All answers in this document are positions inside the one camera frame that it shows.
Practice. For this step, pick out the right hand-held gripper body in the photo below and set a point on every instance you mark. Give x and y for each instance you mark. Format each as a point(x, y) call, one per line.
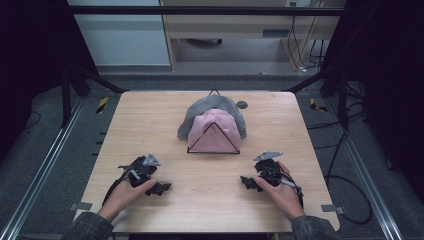
point(270, 171)

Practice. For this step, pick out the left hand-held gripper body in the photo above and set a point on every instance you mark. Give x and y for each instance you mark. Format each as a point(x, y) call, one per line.
point(141, 173)

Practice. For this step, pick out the pink knit beanie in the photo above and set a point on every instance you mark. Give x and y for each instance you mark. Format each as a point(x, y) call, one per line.
point(213, 120)

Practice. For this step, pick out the grey knit beanie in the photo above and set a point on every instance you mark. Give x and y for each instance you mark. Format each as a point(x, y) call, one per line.
point(203, 105)

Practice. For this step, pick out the person's right hand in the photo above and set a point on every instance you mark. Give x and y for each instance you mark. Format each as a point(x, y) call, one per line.
point(283, 200)

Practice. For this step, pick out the person's left hand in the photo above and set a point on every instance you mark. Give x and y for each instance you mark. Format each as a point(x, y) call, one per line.
point(121, 198)

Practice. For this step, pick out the grey tape strip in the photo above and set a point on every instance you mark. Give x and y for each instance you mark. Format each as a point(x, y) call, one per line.
point(80, 206)
point(333, 209)

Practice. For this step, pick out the grey round table grommet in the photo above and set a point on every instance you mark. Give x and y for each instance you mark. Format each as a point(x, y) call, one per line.
point(242, 104)

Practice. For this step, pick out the yellow black striped tape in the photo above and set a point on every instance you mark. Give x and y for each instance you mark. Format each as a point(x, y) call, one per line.
point(102, 104)

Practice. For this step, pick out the yellow tool right floor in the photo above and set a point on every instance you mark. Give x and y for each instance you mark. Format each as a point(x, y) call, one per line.
point(316, 106)

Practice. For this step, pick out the black metal stand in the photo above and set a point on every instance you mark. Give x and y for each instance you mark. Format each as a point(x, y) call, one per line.
point(343, 100)
point(66, 100)

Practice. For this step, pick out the white cabinet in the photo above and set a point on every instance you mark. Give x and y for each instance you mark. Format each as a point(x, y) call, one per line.
point(123, 40)

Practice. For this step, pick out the light wooden desk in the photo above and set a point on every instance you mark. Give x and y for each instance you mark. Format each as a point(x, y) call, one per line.
point(233, 26)

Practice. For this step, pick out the black curtain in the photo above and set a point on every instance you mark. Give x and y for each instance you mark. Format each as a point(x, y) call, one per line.
point(30, 66)
point(393, 83)

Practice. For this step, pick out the aluminium floor rail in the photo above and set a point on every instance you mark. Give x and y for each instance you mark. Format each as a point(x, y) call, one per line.
point(366, 180)
point(43, 163)

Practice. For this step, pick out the black horizontal frame bar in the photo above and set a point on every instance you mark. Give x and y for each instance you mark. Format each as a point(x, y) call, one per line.
point(200, 10)

